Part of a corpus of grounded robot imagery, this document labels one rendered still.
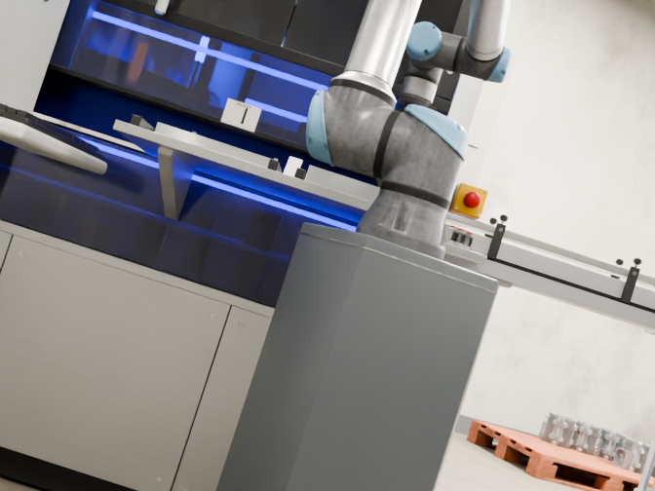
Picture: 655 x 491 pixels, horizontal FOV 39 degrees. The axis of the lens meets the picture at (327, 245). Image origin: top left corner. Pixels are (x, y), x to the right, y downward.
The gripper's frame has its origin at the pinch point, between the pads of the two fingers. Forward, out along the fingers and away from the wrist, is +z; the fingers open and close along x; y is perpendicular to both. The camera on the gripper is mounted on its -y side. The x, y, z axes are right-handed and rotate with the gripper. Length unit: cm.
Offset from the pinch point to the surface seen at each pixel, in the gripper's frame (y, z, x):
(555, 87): 106, -146, 405
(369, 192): -1.7, 4.5, -19.2
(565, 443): 178, 77, 386
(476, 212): 25.1, -2.5, 17.7
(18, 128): -65, 15, -41
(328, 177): -10.4, 4.2, -19.2
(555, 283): 51, 7, 29
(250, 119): -33.5, -7.4, 17.9
